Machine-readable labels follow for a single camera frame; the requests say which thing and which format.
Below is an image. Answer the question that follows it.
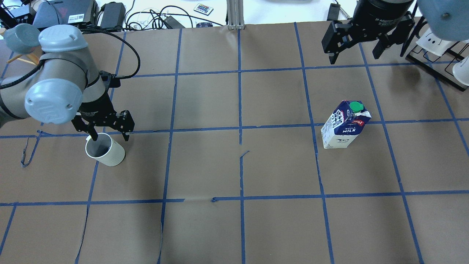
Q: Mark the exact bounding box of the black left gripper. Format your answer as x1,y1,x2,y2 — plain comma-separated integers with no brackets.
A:
71,93,135,142

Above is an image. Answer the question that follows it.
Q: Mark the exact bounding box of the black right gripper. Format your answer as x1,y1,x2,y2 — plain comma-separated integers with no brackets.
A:
321,0,415,65

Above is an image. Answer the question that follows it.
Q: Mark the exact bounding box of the white HOME mug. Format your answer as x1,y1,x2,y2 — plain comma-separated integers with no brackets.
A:
85,133,125,166

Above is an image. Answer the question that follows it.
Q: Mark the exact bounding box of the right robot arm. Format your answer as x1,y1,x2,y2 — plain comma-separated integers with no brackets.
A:
321,0,468,65

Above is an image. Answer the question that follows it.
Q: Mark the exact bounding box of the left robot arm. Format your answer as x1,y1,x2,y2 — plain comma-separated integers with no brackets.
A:
0,23,135,141

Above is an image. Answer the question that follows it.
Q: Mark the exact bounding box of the white cup on rack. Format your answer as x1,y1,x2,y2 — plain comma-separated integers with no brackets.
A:
452,56,469,86
416,29,457,57

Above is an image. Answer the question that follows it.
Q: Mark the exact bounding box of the blue white milk carton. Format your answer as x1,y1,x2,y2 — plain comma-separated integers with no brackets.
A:
321,100,372,149

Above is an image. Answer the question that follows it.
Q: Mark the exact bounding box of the wooden mug tree stand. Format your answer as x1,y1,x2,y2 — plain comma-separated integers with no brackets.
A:
6,52,40,65

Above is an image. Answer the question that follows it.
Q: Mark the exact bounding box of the black power adapter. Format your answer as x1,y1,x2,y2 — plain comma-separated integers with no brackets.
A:
99,2,126,31

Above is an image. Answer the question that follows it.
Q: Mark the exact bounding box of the blue mug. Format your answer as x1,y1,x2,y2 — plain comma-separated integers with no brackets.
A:
3,23,40,55

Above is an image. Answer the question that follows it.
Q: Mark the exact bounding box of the black computer box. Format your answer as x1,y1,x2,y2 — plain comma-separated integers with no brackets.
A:
32,0,99,31

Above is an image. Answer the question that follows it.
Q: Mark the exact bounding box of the small remote control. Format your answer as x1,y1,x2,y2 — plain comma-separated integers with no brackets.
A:
193,3,214,16

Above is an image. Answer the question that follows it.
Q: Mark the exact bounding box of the black wire cup rack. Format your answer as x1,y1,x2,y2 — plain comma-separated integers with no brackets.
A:
400,16,468,92

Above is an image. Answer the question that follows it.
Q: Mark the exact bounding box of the aluminium frame post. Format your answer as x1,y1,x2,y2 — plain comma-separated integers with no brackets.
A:
226,0,245,30

